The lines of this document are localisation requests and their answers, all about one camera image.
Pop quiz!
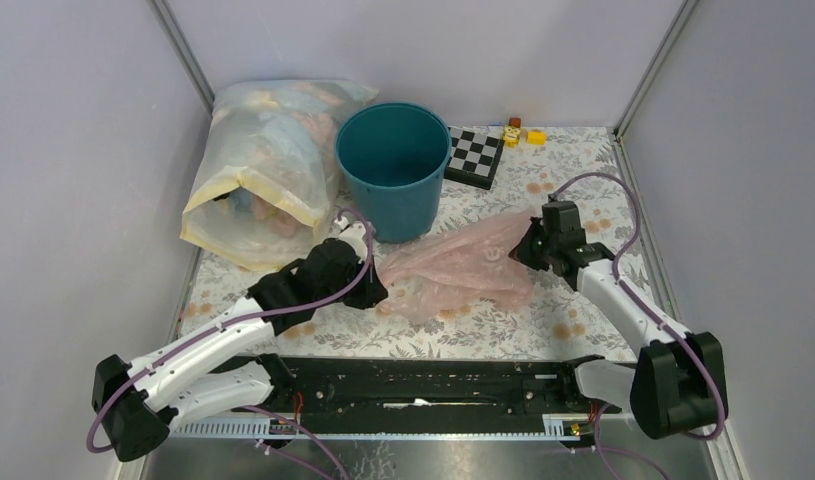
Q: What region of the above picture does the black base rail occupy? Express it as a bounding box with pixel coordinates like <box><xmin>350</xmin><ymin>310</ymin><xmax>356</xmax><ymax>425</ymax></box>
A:
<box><xmin>165</xmin><ymin>355</ymin><xmax>620</xmax><ymax>435</ymax></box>

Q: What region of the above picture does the black white checkerboard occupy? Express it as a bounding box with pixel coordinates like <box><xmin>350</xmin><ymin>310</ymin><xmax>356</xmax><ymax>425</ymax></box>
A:
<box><xmin>444</xmin><ymin>127</ymin><xmax>505</xmax><ymax>190</ymax></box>

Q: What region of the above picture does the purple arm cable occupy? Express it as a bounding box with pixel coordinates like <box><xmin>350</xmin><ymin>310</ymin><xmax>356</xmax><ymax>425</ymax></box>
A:
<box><xmin>85</xmin><ymin>207</ymin><xmax>376</xmax><ymax>456</ymax></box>
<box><xmin>547</xmin><ymin>172</ymin><xmax>728</xmax><ymax>441</ymax></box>

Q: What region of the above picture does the floral patterned table mat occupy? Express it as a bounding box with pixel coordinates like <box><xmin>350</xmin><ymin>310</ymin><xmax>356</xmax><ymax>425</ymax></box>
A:
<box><xmin>178</xmin><ymin>125</ymin><xmax>660</xmax><ymax>362</ymax></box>

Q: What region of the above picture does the large translucent yellow-trimmed bag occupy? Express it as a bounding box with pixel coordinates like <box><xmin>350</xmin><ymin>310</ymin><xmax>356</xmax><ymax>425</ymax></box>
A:
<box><xmin>180</xmin><ymin>80</ymin><xmax>379</xmax><ymax>271</ymax></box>

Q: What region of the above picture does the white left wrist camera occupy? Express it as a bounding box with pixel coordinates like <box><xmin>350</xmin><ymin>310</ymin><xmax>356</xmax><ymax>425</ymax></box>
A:
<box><xmin>335</xmin><ymin>217</ymin><xmax>370</xmax><ymax>259</ymax></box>

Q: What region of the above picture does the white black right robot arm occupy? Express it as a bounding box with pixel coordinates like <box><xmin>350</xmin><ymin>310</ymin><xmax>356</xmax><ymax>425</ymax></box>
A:
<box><xmin>510</xmin><ymin>199</ymin><xmax>729</xmax><ymax>439</ymax></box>

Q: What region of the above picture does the teal plastic trash bin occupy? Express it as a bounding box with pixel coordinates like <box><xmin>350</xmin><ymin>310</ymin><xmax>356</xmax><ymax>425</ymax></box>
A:
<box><xmin>334</xmin><ymin>102</ymin><xmax>451</xmax><ymax>244</ymax></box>

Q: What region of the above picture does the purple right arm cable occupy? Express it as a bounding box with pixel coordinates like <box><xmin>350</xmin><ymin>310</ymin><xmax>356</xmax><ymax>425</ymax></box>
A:
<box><xmin>547</xmin><ymin>172</ymin><xmax>728</xmax><ymax>441</ymax></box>

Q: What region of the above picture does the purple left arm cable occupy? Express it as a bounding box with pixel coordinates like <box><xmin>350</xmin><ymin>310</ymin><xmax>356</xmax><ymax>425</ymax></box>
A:
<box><xmin>85</xmin><ymin>207</ymin><xmax>376</xmax><ymax>456</ymax></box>

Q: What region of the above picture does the yellow toy figure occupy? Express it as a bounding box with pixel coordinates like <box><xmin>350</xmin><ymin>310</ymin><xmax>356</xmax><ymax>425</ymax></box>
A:
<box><xmin>502</xmin><ymin>125</ymin><xmax>521</xmax><ymax>148</ymax></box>

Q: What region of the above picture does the pink plastic trash bag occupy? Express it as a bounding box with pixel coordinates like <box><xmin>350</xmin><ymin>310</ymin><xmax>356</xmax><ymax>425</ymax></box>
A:
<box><xmin>377</xmin><ymin>207</ymin><xmax>535</xmax><ymax>322</ymax></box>

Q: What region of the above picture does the yellow toy block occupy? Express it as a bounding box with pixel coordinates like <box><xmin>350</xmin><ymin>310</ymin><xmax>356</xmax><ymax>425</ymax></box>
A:
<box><xmin>525</xmin><ymin>130</ymin><xmax>548</xmax><ymax>145</ymax></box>

